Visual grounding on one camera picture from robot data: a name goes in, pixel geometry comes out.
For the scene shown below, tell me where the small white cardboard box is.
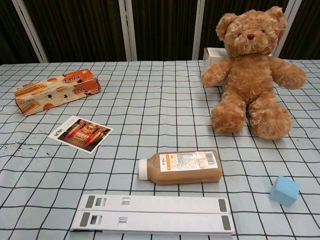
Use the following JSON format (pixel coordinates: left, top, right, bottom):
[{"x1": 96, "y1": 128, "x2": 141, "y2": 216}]
[{"x1": 202, "y1": 46, "x2": 275, "y2": 87}]

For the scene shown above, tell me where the brown plush teddy bear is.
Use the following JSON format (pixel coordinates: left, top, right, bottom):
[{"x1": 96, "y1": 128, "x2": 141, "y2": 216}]
[{"x1": 201, "y1": 5, "x2": 308, "y2": 141}]

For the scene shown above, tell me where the orange snack carton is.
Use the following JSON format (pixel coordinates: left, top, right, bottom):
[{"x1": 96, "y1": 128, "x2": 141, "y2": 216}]
[{"x1": 13, "y1": 68, "x2": 102, "y2": 117}]

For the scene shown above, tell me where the white folded laptop stand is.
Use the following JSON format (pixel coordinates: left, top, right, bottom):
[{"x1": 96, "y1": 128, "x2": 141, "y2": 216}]
[{"x1": 69, "y1": 194, "x2": 234, "y2": 235}]

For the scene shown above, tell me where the photo postcard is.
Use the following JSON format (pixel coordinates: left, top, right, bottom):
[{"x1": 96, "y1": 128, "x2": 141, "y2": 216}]
[{"x1": 47, "y1": 115, "x2": 114, "y2": 154}]

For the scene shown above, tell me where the light blue foam cube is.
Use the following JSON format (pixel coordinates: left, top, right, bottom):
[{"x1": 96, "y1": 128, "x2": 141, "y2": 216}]
[{"x1": 268, "y1": 175, "x2": 301, "y2": 208}]

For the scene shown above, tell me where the blue checked tablecloth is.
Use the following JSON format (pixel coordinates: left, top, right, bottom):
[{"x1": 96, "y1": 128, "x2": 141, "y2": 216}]
[{"x1": 0, "y1": 59, "x2": 320, "y2": 240}]

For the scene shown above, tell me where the dark folding screen white frame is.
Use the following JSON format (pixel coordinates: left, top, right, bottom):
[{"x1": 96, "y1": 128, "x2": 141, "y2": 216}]
[{"x1": 0, "y1": 0, "x2": 320, "y2": 65}]

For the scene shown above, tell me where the brown juice bottle white cap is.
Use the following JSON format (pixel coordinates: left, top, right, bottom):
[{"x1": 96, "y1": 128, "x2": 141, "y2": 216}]
[{"x1": 138, "y1": 149, "x2": 224, "y2": 186}]

